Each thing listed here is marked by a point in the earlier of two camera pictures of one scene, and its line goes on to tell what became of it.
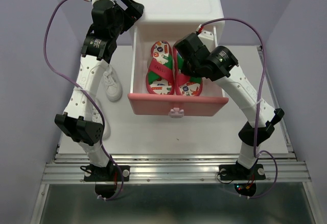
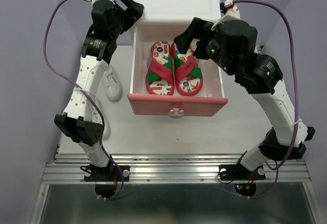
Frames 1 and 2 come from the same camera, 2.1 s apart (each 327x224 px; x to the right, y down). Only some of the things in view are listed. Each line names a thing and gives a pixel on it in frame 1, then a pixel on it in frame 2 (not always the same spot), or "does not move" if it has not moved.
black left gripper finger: (134, 11) does not move
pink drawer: (211, 102) does not move
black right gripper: (186, 70) -> (199, 28)
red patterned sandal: (160, 78) does not move
